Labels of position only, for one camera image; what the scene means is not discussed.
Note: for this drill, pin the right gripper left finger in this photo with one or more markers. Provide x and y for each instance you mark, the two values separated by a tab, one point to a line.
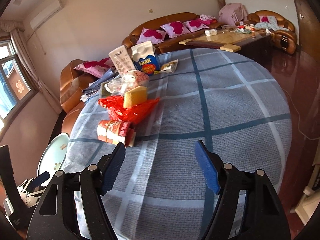
55	216

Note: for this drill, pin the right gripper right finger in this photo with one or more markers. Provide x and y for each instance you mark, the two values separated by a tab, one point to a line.
263	216

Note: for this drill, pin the red paper cup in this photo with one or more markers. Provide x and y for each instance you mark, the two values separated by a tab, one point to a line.
113	132

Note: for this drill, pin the red plastic bag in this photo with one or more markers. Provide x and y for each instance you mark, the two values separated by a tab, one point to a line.
135	114

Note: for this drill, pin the yellow sponge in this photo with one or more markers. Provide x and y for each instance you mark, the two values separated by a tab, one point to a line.
135	96

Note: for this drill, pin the clear printed plastic bag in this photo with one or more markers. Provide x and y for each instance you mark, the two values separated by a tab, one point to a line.
128	81

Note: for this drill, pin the light green enamel basin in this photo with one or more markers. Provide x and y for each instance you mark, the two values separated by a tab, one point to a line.
54	155

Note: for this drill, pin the blue plaid tablecloth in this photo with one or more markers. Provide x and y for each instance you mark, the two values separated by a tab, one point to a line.
226	100

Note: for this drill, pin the brown leather chaise sofa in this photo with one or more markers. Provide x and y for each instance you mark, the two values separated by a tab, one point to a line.
72	83

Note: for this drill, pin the folded blue clothes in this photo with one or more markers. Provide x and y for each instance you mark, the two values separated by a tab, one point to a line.
95	86

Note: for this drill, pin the pink floral pillow on chaise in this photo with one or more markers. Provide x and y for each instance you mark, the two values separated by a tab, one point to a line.
96	68

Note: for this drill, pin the white tall carton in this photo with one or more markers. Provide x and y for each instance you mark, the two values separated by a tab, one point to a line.
122	60

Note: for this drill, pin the blue Look milk carton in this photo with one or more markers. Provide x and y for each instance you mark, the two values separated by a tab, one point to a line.
145	59

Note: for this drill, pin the small snack wrapper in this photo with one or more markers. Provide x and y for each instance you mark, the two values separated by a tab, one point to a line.
169	67

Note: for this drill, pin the wooden coffee table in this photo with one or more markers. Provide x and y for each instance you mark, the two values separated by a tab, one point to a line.
256	45

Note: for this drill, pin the brown leather armchair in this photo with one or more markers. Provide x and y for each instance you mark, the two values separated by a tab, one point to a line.
283	30

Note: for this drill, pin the pink floral pillow left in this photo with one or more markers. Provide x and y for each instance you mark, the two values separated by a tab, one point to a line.
155	36

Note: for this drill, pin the white tissue box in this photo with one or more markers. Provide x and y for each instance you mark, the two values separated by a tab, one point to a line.
210	32

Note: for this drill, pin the brown leather long sofa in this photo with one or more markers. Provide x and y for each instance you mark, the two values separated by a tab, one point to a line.
169	44

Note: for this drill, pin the white air conditioner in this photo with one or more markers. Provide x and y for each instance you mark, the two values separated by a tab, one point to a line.
46	14

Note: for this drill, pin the pink floral pillow middle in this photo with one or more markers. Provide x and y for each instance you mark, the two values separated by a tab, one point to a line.
175	29

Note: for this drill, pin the pink floral pillow right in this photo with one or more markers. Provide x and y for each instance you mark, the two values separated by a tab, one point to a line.
195	25

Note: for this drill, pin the pink blanket on chair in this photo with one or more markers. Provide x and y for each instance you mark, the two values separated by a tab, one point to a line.
232	13

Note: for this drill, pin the window with frame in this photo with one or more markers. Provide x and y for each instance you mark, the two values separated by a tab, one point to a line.
16	87

